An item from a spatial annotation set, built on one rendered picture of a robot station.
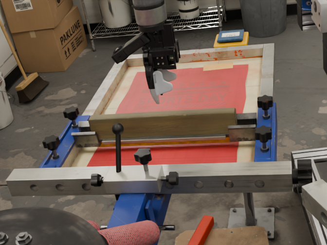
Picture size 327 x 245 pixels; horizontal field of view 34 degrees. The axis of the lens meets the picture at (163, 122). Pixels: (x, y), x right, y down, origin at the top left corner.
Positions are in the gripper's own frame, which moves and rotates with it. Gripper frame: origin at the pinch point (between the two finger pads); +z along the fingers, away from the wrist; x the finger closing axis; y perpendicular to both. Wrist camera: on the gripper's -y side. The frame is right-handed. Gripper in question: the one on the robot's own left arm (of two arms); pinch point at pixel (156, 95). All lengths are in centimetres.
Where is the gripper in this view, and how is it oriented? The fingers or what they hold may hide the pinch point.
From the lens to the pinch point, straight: 141.3
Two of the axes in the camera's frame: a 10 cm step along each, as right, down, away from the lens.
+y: 9.7, -0.4, -2.3
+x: 1.8, -5.0, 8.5
